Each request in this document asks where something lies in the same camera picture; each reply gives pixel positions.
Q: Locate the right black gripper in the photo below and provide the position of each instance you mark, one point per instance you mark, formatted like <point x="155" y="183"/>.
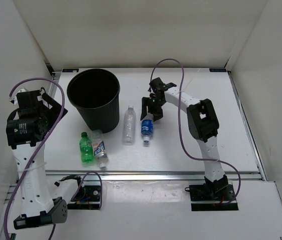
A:
<point x="157" y="114"/>

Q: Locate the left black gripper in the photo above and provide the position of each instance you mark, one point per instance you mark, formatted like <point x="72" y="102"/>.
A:
<point x="54" y="111"/>

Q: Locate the clear unlabelled plastic bottle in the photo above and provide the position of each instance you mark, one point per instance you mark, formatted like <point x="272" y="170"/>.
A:
<point x="129" y="126"/>

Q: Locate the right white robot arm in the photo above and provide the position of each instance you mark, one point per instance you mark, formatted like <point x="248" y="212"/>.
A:
<point x="203" y="126"/>

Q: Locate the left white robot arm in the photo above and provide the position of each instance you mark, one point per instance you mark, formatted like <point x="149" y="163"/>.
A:
<point x="28" y="127"/>

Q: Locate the black plastic waste bin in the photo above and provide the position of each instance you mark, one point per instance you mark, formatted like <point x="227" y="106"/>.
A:
<point x="95" y="95"/>

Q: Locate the green plastic soda bottle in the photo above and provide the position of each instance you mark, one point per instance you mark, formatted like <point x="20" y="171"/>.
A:
<point x="86" y="149"/>

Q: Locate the clear bottle white blue label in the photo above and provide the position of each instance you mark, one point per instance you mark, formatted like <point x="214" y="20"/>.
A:
<point x="99" y="149"/>

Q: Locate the aluminium table frame rail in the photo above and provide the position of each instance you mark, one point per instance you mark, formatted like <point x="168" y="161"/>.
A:
<point x="143" y="186"/>

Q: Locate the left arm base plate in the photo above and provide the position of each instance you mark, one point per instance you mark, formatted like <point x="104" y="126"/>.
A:
<point x="88" y="197"/>

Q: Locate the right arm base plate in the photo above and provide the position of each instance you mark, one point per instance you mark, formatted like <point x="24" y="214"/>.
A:
<point x="204" y="201"/>

